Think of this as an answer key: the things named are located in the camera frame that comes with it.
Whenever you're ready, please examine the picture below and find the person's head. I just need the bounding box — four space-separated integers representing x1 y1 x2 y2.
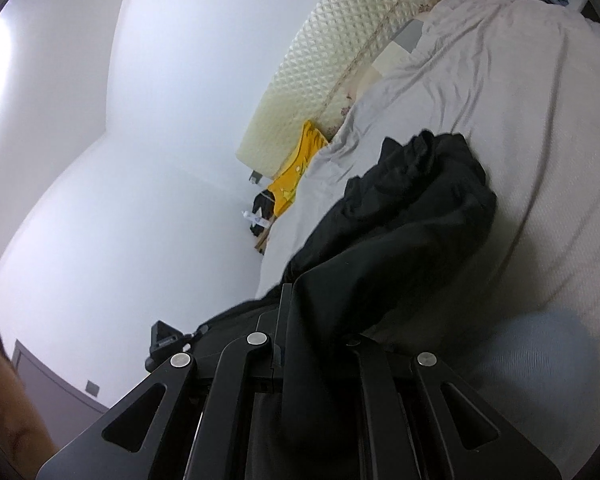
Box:
0 336 57 479

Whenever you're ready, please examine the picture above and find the cream quilted headboard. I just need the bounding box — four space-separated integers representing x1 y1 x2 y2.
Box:
236 0 440 178

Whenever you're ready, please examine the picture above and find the white plastic bottle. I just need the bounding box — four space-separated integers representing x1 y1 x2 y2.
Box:
242 211 271 229

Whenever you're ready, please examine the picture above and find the black bag on nightstand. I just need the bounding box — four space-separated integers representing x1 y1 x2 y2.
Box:
250 190 275 236

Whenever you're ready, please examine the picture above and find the yellow cartoon pillow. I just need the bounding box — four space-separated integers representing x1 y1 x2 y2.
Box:
268 120 328 218

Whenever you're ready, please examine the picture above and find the black puffer jacket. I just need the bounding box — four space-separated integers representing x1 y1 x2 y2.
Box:
194 130 499 480

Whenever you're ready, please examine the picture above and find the wooden nightstand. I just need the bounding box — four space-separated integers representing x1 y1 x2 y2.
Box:
254 228 271 255

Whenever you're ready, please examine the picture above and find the grey patchwork pillow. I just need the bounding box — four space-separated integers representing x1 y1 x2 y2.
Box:
354 13 426 100

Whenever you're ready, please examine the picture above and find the grey bed duvet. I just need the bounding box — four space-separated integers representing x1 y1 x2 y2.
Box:
259 0 600 479

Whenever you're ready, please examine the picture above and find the wall socket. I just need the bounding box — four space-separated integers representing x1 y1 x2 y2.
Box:
249 171 263 183

